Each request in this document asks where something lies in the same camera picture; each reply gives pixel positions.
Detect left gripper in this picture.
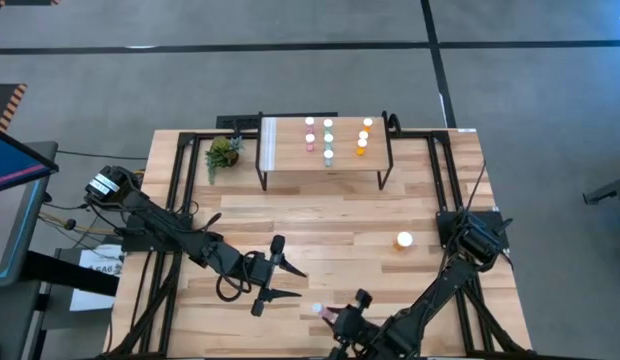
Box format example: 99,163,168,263
247,234,308,318

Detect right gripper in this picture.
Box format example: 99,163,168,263
321,288,386,360

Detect wooden shelf black legs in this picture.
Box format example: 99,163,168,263
254,110,395,192

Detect green potted plant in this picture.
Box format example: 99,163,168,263
204,134,245,185

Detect black power strip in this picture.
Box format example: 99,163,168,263
215,113,262,130

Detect white printed paper sheet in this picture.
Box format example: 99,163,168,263
68,243,125,313

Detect grey monitor cart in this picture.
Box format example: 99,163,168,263
0,141,60,360

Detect computer monitor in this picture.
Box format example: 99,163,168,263
0,124,60,196

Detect black mat hazard-striped edge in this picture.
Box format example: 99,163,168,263
0,83,29,134

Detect black aluminium table frame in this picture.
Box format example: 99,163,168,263
102,127,534,360

